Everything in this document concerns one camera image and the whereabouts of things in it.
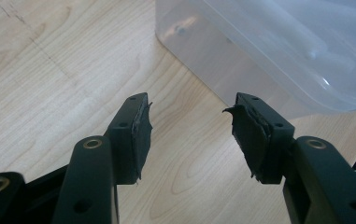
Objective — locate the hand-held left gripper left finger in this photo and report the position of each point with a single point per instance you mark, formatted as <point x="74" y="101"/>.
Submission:
<point x="125" y="140"/>

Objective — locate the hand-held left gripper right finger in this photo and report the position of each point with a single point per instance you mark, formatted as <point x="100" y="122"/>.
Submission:
<point x="259" y="140"/>

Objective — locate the clear plastic storage box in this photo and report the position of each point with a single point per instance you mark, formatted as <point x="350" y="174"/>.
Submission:
<point x="259" y="46"/>

